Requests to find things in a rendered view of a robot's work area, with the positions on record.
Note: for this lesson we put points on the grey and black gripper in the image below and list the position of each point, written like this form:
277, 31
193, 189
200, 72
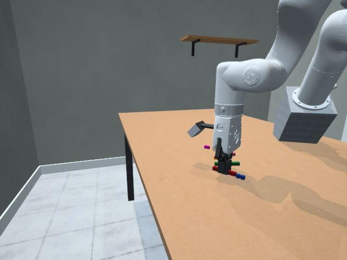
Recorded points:
226, 136

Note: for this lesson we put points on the dark red rod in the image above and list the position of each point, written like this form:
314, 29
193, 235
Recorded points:
232, 173

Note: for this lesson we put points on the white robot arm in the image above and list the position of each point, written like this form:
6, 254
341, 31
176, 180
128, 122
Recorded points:
297, 22

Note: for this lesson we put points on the green rod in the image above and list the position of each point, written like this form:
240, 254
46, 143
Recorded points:
234, 163

